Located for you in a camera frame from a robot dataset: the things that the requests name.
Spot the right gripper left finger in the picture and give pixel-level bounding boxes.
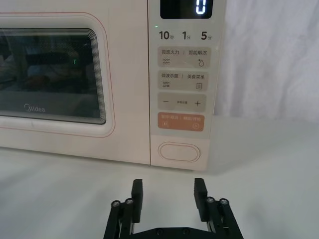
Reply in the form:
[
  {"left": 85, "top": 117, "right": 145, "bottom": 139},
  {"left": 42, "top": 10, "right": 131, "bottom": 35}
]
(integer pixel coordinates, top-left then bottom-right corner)
[{"left": 103, "top": 178, "right": 145, "bottom": 239}]

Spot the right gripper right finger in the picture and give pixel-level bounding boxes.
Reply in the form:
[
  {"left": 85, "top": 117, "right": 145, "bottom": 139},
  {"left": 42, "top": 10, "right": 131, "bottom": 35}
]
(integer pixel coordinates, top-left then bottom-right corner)
[{"left": 194, "top": 177, "right": 244, "bottom": 239}]

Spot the white table cloth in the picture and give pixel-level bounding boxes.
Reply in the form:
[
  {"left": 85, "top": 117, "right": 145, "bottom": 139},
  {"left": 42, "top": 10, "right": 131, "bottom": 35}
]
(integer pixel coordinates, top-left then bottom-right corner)
[{"left": 0, "top": 113, "right": 319, "bottom": 239}]

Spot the oven control panel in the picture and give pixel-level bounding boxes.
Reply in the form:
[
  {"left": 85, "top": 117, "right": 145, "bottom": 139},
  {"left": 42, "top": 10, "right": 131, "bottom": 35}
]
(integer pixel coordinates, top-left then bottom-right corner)
[{"left": 148, "top": 0, "right": 226, "bottom": 173}]

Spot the cream microwave oven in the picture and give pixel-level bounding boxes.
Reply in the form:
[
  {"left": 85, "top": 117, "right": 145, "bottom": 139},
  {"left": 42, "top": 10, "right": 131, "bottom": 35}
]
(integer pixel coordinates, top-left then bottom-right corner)
[{"left": 0, "top": 0, "right": 226, "bottom": 173}]

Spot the white curtain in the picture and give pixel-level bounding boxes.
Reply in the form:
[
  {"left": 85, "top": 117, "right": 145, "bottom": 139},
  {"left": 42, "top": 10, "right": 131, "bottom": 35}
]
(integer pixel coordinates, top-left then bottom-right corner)
[{"left": 213, "top": 0, "right": 319, "bottom": 118}]

